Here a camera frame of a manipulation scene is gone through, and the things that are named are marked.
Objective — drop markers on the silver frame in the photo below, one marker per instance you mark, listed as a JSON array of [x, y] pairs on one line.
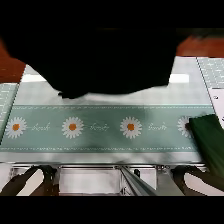
[[100, 180]]

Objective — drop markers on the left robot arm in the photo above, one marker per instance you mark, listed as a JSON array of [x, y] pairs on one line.
[[16, 183]]

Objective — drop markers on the black garment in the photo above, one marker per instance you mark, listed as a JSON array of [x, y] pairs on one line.
[[106, 63]]

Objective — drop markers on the dark green garment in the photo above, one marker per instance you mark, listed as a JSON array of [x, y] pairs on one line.
[[210, 140]]

